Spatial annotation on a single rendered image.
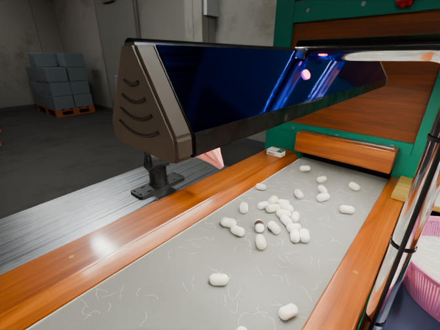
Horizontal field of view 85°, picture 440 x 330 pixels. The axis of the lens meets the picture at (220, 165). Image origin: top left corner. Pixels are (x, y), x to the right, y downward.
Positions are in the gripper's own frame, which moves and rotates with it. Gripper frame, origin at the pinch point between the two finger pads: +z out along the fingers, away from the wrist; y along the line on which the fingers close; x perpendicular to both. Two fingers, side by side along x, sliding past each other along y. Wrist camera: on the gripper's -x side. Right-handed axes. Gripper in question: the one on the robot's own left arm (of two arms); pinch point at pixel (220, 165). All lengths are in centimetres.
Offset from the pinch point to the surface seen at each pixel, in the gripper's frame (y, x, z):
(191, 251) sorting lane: -15.4, 5.9, 12.7
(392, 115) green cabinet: 48, -23, 15
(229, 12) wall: 223, 57, -193
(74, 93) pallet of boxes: 142, 370, -390
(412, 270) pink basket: 7.9, -16.1, 38.5
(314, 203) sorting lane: 18.8, -1.5, 21.5
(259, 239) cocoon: -5.2, -1.7, 18.8
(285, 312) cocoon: -15.4, -8.6, 28.0
